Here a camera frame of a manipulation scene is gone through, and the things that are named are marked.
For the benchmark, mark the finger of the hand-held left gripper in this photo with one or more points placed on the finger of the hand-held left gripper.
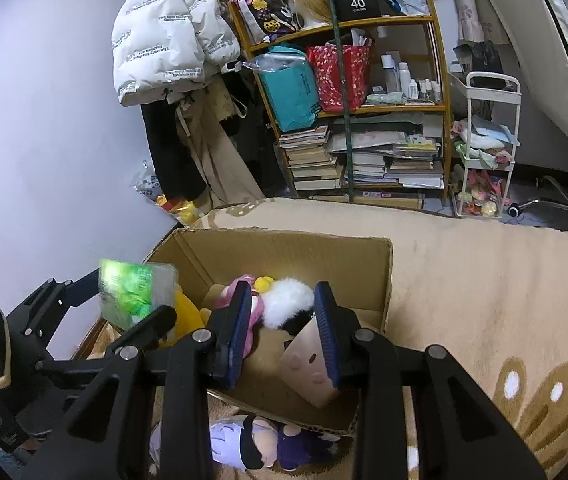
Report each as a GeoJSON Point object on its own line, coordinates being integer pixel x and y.
{"type": "Point", "coordinates": [154, 322]}
{"type": "Point", "coordinates": [49, 300]}

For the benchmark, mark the cartoon printed bag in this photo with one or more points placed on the cartoon printed bag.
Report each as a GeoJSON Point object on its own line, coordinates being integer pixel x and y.
{"type": "Point", "coordinates": [259, 5]}

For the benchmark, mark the green pole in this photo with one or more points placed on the green pole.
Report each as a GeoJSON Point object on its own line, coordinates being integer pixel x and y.
{"type": "Point", "coordinates": [346, 110]}

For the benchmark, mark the beige hanging trousers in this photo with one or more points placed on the beige hanging trousers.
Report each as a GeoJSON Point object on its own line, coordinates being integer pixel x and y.
{"type": "Point", "coordinates": [214, 160]}

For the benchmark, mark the flat brown box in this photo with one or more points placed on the flat brown box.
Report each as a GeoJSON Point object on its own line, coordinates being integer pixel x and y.
{"type": "Point", "coordinates": [363, 200]}

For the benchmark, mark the white trolley cart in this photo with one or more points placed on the white trolley cart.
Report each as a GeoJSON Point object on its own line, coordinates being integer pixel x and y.
{"type": "Point", "coordinates": [493, 80]}

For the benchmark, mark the clear plastic bag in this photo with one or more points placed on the clear plastic bag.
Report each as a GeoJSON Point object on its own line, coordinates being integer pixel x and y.
{"type": "Point", "coordinates": [264, 62]}

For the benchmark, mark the teal paper bag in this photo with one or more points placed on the teal paper bag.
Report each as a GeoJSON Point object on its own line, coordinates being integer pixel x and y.
{"type": "Point", "coordinates": [289, 95]}

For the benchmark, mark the red gift bag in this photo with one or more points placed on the red gift bag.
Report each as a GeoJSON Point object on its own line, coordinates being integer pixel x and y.
{"type": "Point", "coordinates": [339, 75]}

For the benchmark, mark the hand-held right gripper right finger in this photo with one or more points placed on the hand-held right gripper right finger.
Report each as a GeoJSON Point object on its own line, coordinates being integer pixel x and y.
{"type": "Point", "coordinates": [328, 335]}

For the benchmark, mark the white puffer jacket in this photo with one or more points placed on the white puffer jacket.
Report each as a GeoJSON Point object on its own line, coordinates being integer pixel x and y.
{"type": "Point", "coordinates": [164, 35]}

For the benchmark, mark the stack of old books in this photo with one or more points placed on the stack of old books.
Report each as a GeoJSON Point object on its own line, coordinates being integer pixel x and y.
{"type": "Point", "coordinates": [309, 160]}

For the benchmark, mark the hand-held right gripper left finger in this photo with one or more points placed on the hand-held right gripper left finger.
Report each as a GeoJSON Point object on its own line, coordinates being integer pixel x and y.
{"type": "Point", "coordinates": [240, 330]}

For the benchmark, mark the yellow plush toy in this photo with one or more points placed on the yellow plush toy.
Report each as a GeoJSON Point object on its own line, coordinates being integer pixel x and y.
{"type": "Point", "coordinates": [189, 315]}

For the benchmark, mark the pile of papers and booklets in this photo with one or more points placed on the pile of papers and booklets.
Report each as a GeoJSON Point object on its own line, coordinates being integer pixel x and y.
{"type": "Point", "coordinates": [393, 155]}

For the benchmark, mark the metal swivel chair base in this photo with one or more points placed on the metal swivel chair base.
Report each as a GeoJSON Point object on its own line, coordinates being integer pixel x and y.
{"type": "Point", "coordinates": [563, 200]}

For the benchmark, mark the wooden shelf unit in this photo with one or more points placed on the wooden shelf unit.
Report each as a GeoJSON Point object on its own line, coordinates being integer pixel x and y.
{"type": "Point", "coordinates": [393, 21]}

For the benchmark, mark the plastic bag of toys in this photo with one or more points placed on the plastic bag of toys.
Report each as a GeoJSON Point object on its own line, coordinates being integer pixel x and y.
{"type": "Point", "coordinates": [184, 210]}

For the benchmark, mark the row of cosmetic bottles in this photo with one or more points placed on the row of cosmetic bottles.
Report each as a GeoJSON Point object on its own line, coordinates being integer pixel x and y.
{"type": "Point", "coordinates": [403, 77]}

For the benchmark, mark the white and black fluffy plush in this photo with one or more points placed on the white and black fluffy plush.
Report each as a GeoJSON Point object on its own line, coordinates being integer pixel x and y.
{"type": "Point", "coordinates": [286, 300]}

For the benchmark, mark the printed cardboard box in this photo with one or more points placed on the printed cardboard box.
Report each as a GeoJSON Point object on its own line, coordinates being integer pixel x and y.
{"type": "Point", "coordinates": [289, 255]}

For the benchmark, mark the purple haired doll plush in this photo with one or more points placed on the purple haired doll plush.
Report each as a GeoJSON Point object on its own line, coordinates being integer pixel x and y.
{"type": "Point", "coordinates": [264, 442]}

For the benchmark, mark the green tissue pack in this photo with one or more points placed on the green tissue pack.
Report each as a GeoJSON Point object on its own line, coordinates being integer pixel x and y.
{"type": "Point", "coordinates": [124, 285]}

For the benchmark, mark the white folding mattress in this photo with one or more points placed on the white folding mattress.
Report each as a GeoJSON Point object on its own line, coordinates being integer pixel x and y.
{"type": "Point", "coordinates": [563, 60]}

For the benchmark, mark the black hanging garment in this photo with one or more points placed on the black hanging garment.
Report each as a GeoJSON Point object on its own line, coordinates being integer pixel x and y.
{"type": "Point", "coordinates": [169, 150]}

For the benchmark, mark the pink bear plush toy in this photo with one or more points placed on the pink bear plush toy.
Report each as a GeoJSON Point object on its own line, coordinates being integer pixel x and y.
{"type": "Point", "coordinates": [226, 295]}

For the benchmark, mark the pale pink face plush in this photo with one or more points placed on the pale pink face plush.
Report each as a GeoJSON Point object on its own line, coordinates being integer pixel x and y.
{"type": "Point", "coordinates": [306, 365]}

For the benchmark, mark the black marker box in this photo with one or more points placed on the black marker box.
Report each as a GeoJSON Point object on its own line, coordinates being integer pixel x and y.
{"type": "Point", "coordinates": [358, 2]}

